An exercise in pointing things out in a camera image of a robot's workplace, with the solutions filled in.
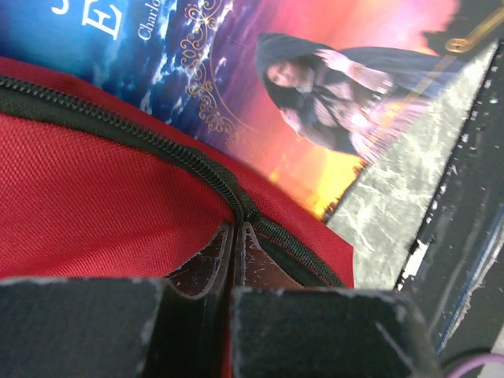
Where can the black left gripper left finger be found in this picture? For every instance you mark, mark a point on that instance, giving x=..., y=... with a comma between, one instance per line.
x=170, y=326

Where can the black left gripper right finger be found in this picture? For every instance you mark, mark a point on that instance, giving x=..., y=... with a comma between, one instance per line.
x=279, y=328

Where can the red backpack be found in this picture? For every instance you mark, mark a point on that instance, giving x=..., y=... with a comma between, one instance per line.
x=91, y=187

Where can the blue Jane Eyre book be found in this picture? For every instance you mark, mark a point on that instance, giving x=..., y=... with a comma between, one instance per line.
x=306, y=92

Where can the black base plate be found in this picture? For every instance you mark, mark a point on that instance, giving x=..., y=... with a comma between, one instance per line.
x=461, y=234

